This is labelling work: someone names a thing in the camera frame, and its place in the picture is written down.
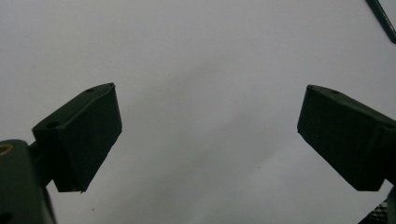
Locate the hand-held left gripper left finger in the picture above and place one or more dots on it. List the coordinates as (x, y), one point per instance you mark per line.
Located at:
(84, 137)

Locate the dark pen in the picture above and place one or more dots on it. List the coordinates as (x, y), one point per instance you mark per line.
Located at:
(384, 20)

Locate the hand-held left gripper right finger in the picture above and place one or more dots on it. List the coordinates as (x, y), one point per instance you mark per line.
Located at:
(345, 140)

